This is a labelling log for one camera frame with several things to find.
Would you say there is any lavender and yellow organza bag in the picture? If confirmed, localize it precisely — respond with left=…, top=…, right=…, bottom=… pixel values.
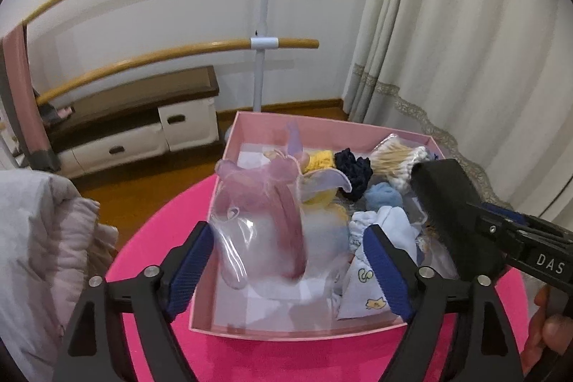
left=299, top=168, right=353, bottom=222

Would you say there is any round table, pink cloth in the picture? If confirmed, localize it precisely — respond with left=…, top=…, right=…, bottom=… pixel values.
left=103, top=174, right=526, bottom=382

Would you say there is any person's right hand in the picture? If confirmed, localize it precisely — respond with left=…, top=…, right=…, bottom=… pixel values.
left=521, top=286, right=573, bottom=376

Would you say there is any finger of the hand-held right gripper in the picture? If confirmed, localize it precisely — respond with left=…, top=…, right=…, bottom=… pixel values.
left=411, top=158, right=509, bottom=281
left=466, top=200, right=573, bottom=246

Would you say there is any dark wooden bench cabinet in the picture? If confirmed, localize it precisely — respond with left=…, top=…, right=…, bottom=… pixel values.
left=42, top=66, right=221, bottom=179

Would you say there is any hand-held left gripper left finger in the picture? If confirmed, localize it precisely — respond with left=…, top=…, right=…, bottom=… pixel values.
left=53, top=221, right=216, bottom=382

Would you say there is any short wooden barre rail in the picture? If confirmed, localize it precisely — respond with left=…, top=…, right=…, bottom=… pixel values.
left=35, top=37, right=319, bottom=107

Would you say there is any cream curtain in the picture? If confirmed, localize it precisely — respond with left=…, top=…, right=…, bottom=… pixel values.
left=342, top=0, right=573, bottom=226

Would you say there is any grey duvet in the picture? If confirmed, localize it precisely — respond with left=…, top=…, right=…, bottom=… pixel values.
left=0, top=169, right=119, bottom=382

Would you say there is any cotton swab pack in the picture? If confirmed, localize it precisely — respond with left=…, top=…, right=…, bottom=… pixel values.
left=369, top=134, right=437, bottom=190

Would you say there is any pink towel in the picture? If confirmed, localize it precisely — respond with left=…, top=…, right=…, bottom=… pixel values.
left=0, top=24, right=50, bottom=154

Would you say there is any narrow white drawer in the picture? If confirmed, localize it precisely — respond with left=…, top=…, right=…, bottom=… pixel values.
left=158, top=98, right=216, bottom=152

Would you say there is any lavender quilt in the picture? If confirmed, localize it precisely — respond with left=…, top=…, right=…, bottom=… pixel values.
left=45, top=185, right=119, bottom=320

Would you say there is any clear bag with pink hairband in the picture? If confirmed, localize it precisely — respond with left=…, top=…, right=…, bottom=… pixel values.
left=210, top=180, right=310, bottom=291

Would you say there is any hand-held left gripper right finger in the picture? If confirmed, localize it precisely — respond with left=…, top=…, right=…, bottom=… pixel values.
left=362, top=224, right=524, bottom=382

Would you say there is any wide white drawer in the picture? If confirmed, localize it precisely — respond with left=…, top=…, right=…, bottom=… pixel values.
left=58, top=131, right=168, bottom=179

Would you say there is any dark navy scrunchie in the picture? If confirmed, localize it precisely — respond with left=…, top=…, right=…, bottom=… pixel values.
left=333, top=148, right=373, bottom=201

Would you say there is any white barre post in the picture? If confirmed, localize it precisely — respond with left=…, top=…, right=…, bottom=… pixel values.
left=250, top=0, right=286, bottom=114

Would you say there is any white cartoon print cloth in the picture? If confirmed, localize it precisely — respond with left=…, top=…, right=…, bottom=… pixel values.
left=336, top=205, right=424, bottom=320

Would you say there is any pink cardboard box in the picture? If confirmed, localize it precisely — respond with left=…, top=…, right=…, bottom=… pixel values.
left=190, top=110, right=462, bottom=342

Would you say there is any light blue scrunchie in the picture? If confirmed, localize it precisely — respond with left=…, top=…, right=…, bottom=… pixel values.
left=362, top=183, right=404, bottom=213

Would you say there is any grey towel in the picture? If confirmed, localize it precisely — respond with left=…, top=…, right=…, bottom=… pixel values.
left=27, top=147, right=61, bottom=172

